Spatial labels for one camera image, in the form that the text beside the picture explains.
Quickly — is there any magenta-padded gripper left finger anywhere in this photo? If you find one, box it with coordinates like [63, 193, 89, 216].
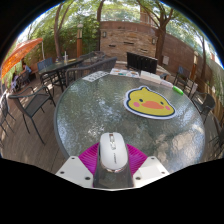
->
[54, 142, 101, 189]

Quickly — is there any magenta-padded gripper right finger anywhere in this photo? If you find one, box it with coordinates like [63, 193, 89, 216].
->
[126, 143, 170, 189]

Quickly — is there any white computer mouse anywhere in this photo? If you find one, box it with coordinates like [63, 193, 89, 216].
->
[98, 131, 129, 174]

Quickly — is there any yellow duck mouse pad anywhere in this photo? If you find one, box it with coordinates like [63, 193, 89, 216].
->
[123, 85, 178, 120]

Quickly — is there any black metal mesh chair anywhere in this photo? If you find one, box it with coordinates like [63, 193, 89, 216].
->
[8, 85, 57, 145]

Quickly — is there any green marker pen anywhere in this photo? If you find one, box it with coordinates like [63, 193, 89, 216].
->
[171, 85, 185, 96]

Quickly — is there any small white blue box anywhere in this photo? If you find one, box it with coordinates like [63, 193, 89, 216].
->
[159, 79, 174, 88]

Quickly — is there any dark rounded patio armchair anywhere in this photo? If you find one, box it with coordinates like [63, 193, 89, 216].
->
[191, 91, 216, 124]

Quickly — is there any white flat box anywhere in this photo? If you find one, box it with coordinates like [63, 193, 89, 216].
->
[139, 70, 153, 82]
[149, 72, 163, 85]

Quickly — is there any white card with black symbols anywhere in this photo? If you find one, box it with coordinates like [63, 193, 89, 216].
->
[82, 70, 109, 83]

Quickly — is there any colourful printed sheet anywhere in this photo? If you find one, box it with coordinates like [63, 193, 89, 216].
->
[109, 68, 141, 79]

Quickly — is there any dark metal patio chair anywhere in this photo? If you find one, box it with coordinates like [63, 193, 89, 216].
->
[174, 65, 192, 93]

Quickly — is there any dark round patio table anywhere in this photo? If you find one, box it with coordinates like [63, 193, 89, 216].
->
[39, 57, 86, 93]

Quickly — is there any black slatted bench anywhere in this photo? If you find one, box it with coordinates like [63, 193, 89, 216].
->
[126, 51, 159, 75]

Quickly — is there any dark wicker armchair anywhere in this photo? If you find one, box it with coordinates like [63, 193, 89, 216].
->
[64, 56, 118, 88]
[79, 50, 107, 65]

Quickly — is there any person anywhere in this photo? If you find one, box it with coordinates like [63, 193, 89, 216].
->
[20, 63, 33, 79]

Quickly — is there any orange parasol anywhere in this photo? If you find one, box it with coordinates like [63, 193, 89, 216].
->
[0, 37, 44, 79]

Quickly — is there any wooden lamp post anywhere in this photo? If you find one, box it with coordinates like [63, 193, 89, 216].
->
[76, 23, 84, 59]
[190, 50, 200, 81]

